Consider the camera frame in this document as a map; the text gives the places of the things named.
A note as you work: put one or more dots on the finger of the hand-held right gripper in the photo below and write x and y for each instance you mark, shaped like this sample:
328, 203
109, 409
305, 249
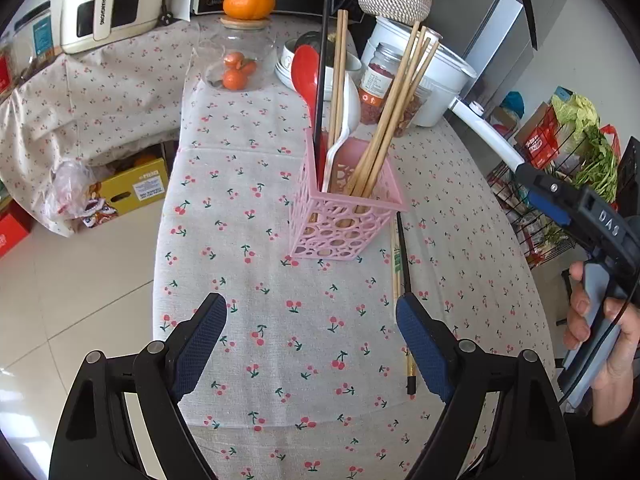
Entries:
547, 205

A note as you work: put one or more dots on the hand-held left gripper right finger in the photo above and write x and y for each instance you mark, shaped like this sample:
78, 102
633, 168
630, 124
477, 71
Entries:
425, 345

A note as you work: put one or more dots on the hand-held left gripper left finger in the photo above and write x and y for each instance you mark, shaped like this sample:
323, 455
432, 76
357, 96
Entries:
200, 345

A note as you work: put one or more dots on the printed bamboo chopstick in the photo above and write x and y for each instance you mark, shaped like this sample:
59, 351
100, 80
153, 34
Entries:
395, 270

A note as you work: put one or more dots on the black chopstick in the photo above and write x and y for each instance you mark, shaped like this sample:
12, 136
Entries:
322, 45
404, 255

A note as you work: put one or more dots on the pink perforated utensil basket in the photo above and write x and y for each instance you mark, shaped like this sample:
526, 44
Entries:
340, 230

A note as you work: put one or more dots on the white plastic spoon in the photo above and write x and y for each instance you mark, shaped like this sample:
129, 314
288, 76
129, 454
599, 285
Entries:
335, 160

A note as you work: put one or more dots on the red plastic spoon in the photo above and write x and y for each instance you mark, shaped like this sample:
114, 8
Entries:
305, 72

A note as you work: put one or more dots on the person's right hand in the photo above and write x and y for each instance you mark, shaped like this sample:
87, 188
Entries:
622, 340

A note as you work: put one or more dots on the colourful food packets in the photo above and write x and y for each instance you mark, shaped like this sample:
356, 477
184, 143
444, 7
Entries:
540, 235

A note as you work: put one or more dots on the red snack packet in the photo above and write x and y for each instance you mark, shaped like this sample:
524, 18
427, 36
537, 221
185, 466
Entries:
542, 140

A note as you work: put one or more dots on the green leafy vegetables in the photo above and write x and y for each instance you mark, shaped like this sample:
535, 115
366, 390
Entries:
597, 160

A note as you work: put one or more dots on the white curved bar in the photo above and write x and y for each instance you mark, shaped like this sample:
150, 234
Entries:
485, 130

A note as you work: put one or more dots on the napa cabbage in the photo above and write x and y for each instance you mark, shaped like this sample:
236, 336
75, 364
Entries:
580, 110

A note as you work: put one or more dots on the blue plastic bag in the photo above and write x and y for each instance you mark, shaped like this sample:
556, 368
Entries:
512, 102

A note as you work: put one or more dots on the white rice cooker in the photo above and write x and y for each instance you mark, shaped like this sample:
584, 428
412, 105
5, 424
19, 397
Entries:
450, 90

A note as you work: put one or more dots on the jar of dried fruit slices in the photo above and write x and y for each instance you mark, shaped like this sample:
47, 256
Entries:
417, 110

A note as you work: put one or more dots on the yellow cardboard box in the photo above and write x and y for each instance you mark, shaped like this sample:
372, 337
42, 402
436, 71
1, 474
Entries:
135, 185

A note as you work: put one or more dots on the silver refrigerator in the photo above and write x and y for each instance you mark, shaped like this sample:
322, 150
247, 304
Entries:
500, 25

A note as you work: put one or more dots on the clear plastic bag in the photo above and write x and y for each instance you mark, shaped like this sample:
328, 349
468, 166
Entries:
67, 185

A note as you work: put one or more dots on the jar of red dried berries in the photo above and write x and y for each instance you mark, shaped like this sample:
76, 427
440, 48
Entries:
377, 85

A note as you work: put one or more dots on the red box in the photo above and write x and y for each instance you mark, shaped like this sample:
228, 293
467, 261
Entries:
12, 237

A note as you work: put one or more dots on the cherry-print cloth on low table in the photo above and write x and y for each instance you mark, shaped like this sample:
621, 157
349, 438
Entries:
100, 110

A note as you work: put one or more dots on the small tangerine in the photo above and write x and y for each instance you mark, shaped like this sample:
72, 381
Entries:
234, 59
248, 67
234, 80

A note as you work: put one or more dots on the white flower-print bowl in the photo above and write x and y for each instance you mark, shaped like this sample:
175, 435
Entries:
286, 60

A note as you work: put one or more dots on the clear glass jar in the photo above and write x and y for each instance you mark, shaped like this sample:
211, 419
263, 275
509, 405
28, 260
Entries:
255, 45

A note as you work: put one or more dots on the wooden jar lid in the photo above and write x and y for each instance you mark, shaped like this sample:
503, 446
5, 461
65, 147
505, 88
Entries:
245, 23

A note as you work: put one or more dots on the large orange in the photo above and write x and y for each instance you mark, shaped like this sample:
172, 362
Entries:
249, 2

